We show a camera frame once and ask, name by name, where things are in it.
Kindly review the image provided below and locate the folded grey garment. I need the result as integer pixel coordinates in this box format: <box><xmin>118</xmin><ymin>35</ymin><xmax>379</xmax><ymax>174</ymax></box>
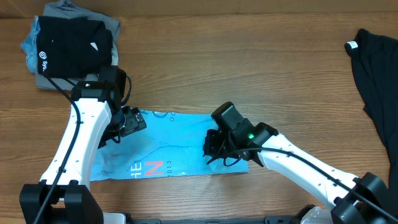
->
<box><xmin>34</xmin><ymin>1</ymin><xmax>120</xmax><ymax>90</ymax></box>

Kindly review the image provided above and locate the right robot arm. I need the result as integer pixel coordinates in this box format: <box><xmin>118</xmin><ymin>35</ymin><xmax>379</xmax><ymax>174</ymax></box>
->
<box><xmin>203</xmin><ymin>123</ymin><xmax>397</xmax><ymax>223</ymax></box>

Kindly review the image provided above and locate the black unfolded shirt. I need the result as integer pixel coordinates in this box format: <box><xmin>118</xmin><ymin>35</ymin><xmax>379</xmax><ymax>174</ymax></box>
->
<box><xmin>345</xmin><ymin>29</ymin><xmax>397</xmax><ymax>191</ymax></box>

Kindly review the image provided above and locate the light blue printed t-shirt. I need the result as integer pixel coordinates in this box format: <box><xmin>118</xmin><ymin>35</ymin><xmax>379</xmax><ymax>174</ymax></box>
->
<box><xmin>90</xmin><ymin>110</ymin><xmax>249</xmax><ymax>181</ymax></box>

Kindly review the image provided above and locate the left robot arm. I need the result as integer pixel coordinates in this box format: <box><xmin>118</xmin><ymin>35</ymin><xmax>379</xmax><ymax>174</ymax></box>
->
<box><xmin>19</xmin><ymin>81</ymin><xmax>146</xmax><ymax>224</ymax></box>

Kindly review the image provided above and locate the folded blue denim garment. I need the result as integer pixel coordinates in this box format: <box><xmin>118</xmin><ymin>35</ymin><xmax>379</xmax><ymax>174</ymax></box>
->
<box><xmin>20</xmin><ymin>16</ymin><xmax>40</xmax><ymax>73</ymax></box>

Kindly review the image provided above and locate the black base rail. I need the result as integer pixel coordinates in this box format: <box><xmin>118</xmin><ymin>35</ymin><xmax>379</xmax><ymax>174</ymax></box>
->
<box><xmin>102</xmin><ymin>214</ymin><xmax>312</xmax><ymax>224</ymax></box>

